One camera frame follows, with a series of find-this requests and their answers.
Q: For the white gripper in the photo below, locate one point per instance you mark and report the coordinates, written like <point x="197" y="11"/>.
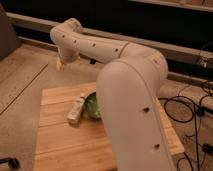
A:
<point x="65" y="57"/>

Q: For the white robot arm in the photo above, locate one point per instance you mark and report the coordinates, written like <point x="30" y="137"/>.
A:
<point x="126" y="90"/>

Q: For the green bowl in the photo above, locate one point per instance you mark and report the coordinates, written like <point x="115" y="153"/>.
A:
<point x="91" y="106"/>

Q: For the dark cabinet at left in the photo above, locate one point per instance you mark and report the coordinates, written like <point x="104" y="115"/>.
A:
<point x="9" y="40"/>

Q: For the small white bottle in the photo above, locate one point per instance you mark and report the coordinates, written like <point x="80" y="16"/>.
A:
<point x="76" y="109"/>

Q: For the wooden table board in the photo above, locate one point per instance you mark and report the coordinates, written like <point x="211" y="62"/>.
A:
<point x="61" y="147"/>

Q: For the black chair caster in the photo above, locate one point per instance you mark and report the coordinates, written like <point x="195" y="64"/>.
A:
<point x="13" y="163"/>

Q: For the white window ledge rail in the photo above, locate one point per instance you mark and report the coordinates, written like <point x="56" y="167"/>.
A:
<point x="173" y="51"/>

